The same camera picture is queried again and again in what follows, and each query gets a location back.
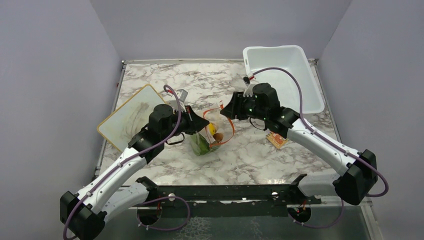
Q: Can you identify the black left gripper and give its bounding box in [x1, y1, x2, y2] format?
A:
[161, 105, 210, 142]

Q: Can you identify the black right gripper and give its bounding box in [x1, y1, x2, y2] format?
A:
[220, 91, 268, 122]

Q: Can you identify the yellow banana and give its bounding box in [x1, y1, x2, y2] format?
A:
[207, 122, 219, 136]

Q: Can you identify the clear orange zip top bag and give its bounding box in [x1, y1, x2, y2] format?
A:
[189, 100, 236, 156]

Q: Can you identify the green leafy vegetable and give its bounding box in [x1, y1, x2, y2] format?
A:
[189, 133, 220, 156]

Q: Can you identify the white plastic bin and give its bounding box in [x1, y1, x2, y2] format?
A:
[242, 45, 325, 115]

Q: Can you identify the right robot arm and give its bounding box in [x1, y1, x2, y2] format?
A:
[220, 83, 378, 205]

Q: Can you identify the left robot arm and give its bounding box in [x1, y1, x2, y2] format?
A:
[59, 104, 210, 240]

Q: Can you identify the white yellow-edged cutting board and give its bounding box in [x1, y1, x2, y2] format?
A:
[97, 84, 165, 152]

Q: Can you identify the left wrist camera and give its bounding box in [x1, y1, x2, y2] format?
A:
[169, 89, 188, 108]

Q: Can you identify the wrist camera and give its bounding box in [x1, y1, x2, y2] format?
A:
[243, 73, 255, 97]
[169, 89, 188, 108]

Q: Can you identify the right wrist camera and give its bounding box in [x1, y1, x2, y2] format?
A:
[243, 73, 255, 97]

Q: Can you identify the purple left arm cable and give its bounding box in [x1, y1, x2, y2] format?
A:
[62, 84, 183, 240]

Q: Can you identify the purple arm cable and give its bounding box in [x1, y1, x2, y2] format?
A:
[251, 67, 390, 229]
[62, 84, 183, 240]

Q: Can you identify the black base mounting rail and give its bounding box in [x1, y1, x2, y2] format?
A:
[136, 184, 322, 218]

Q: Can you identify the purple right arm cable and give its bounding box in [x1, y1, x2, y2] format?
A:
[251, 67, 390, 229]

